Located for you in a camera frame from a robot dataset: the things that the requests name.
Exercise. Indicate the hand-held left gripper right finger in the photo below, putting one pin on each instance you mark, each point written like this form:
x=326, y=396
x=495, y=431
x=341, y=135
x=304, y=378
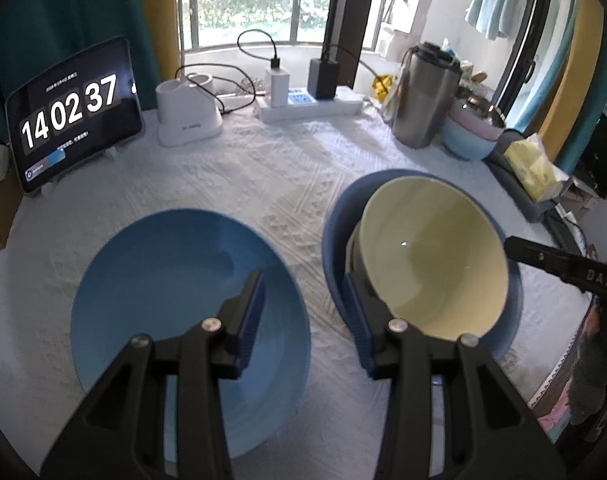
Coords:
x=358, y=320

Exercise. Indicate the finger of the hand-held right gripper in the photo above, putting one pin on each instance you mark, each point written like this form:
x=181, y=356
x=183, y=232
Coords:
x=558, y=262

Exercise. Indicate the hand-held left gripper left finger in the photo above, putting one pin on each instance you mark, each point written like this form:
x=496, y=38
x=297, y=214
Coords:
x=251, y=320

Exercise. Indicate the ridged blue plate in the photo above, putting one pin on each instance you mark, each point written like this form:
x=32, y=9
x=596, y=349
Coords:
x=173, y=270

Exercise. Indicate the cream bowl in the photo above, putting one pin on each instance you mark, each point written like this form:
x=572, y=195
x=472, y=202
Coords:
x=433, y=260

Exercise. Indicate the large dark blue bowl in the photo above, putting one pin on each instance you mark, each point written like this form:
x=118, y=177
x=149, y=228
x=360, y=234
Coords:
x=339, y=215

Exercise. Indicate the black smartphone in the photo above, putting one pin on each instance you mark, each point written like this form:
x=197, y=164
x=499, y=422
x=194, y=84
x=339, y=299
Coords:
x=563, y=230

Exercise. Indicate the yellow tissue pack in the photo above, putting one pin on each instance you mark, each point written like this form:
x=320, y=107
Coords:
x=531, y=170

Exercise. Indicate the dark printed cloth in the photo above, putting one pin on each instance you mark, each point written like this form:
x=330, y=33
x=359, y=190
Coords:
x=593, y=360

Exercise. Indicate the black monitor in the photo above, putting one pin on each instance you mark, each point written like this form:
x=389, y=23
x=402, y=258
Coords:
x=603, y=155

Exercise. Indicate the pale blue bowl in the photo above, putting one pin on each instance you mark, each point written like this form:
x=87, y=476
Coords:
x=463, y=145

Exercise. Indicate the pale pink bowl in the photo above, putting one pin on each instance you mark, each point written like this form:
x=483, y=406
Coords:
x=471, y=122

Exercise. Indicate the yellow curtain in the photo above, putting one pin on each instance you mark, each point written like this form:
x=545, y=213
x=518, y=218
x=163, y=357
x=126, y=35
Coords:
x=578, y=85
x=158, y=20

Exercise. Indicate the white desk lamp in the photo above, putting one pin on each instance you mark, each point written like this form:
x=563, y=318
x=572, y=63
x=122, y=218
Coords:
x=188, y=120

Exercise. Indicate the stainless steel tumbler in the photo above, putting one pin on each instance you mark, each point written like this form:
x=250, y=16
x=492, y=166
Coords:
x=423, y=100

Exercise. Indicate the white power strip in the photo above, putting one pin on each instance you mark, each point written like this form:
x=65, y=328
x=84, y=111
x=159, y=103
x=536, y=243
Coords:
x=308, y=107

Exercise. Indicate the white tablet stand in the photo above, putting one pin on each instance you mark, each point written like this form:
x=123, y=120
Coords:
x=108, y=152

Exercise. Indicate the yellow packet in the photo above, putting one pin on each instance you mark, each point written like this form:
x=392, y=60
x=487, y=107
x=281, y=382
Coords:
x=382, y=87

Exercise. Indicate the white charger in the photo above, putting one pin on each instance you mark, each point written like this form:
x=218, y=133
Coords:
x=277, y=85

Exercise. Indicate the black charger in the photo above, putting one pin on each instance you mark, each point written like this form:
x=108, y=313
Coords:
x=324, y=80

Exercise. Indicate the light blue hanging towel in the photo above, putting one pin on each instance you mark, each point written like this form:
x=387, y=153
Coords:
x=496, y=0

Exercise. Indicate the black tablet showing clock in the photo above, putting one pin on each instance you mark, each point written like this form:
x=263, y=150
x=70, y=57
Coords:
x=71, y=115

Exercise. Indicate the dark sliding door frame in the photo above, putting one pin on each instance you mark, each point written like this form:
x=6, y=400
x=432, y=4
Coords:
x=526, y=50

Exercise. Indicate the dark window post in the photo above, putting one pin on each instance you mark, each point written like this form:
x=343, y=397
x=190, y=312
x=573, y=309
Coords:
x=351, y=20

